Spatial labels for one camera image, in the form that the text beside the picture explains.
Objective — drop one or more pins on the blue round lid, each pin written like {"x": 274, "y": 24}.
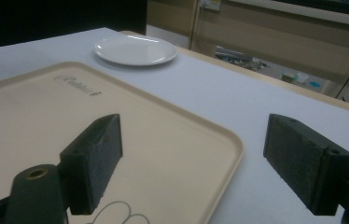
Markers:
{"x": 314, "y": 84}

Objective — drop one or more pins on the small clear plastic cup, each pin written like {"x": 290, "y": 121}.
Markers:
{"x": 302, "y": 77}

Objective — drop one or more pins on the beige plastic tray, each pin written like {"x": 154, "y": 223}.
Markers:
{"x": 54, "y": 124}

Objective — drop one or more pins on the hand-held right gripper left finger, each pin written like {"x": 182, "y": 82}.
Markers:
{"x": 93, "y": 161}

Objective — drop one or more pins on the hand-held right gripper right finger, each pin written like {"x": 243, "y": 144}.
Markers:
{"x": 303, "y": 161}

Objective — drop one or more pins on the pile of metal parts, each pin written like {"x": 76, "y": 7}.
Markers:
{"x": 241, "y": 59}

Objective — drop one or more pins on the small green box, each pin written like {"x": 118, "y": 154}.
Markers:
{"x": 288, "y": 76}

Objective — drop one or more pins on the white wall socket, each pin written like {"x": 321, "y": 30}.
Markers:
{"x": 210, "y": 3}

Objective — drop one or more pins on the white round plate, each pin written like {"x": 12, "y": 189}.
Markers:
{"x": 135, "y": 50}

